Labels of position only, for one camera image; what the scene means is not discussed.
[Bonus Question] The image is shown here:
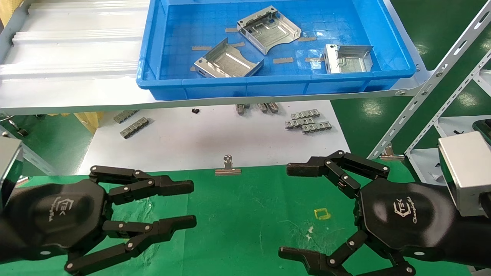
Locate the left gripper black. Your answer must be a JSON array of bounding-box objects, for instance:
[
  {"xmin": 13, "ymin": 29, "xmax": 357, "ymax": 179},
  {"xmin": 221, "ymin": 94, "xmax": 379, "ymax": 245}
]
[{"xmin": 1, "ymin": 166, "xmax": 197, "ymax": 275}]

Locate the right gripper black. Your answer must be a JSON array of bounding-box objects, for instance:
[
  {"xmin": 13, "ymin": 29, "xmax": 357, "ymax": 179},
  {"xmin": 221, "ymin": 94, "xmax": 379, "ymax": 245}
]
[{"xmin": 278, "ymin": 150, "xmax": 458, "ymax": 276}]

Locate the stamped sheet metal part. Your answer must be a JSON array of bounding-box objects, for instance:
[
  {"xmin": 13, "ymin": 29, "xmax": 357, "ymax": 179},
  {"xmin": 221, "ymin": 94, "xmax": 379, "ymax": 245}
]
[
  {"xmin": 193, "ymin": 37, "xmax": 265, "ymax": 79},
  {"xmin": 237, "ymin": 5, "xmax": 302, "ymax": 56},
  {"xmin": 321, "ymin": 44, "xmax": 375, "ymax": 74}
]

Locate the green table cloth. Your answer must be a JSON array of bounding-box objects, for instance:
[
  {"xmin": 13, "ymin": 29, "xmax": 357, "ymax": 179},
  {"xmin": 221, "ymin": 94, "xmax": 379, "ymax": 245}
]
[{"xmin": 0, "ymin": 160, "xmax": 473, "ymax": 276}]

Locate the silver binder clip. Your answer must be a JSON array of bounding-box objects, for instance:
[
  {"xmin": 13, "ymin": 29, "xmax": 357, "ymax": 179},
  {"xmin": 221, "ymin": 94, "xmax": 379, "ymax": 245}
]
[
  {"xmin": 379, "ymin": 143, "xmax": 405, "ymax": 161},
  {"xmin": 214, "ymin": 154, "xmax": 242, "ymax": 176}
]

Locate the grey side rack shelf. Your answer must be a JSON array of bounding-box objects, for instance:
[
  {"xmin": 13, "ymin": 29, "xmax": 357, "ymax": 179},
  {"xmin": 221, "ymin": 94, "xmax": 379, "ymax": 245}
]
[{"xmin": 406, "ymin": 115, "xmax": 491, "ymax": 185}]

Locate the yellow cardboard piece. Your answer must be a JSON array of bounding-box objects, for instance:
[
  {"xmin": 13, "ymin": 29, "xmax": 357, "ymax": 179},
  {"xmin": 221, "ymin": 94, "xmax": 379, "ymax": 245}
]
[{"xmin": 72, "ymin": 112, "xmax": 105, "ymax": 135}]

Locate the blue plastic bin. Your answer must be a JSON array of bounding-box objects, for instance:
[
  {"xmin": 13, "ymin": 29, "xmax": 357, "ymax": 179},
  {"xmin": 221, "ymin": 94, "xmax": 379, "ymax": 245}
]
[{"xmin": 136, "ymin": 0, "xmax": 417, "ymax": 101}]

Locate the slotted grey rack upright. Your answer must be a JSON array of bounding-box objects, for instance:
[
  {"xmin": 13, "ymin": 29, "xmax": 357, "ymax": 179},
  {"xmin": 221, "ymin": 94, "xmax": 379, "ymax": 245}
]
[
  {"xmin": 367, "ymin": 0, "xmax": 491, "ymax": 160},
  {"xmin": 404, "ymin": 49, "xmax": 491, "ymax": 154}
]

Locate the black binder clip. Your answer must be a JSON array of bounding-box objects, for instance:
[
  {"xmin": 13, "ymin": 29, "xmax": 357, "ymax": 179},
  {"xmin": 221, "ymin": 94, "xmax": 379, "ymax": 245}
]
[{"xmin": 8, "ymin": 119, "xmax": 29, "ymax": 137}]

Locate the dark green tray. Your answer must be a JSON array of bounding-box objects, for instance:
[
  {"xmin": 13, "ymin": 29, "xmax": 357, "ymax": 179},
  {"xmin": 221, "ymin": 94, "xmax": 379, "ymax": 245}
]
[{"xmin": 472, "ymin": 119, "xmax": 491, "ymax": 145}]

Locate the white corrugated sheet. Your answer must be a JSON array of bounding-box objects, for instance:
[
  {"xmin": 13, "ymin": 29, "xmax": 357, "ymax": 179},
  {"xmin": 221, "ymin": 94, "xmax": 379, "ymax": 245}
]
[{"xmin": 0, "ymin": 0, "xmax": 151, "ymax": 82}]

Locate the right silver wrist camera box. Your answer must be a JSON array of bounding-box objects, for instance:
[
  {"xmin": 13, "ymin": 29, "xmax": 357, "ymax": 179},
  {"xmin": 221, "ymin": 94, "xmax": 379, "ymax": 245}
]
[{"xmin": 438, "ymin": 131, "xmax": 491, "ymax": 217}]

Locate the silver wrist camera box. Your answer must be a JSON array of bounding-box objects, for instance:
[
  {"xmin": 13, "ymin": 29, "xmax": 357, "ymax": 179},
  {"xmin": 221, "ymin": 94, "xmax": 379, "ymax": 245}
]
[
  {"xmin": 0, "ymin": 136, "xmax": 24, "ymax": 209},
  {"xmin": 438, "ymin": 131, "xmax": 491, "ymax": 217}
]

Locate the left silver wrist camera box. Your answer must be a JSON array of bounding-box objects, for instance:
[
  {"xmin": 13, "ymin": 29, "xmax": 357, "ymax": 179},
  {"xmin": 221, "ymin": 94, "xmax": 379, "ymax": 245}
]
[{"xmin": 0, "ymin": 136, "xmax": 24, "ymax": 209}]

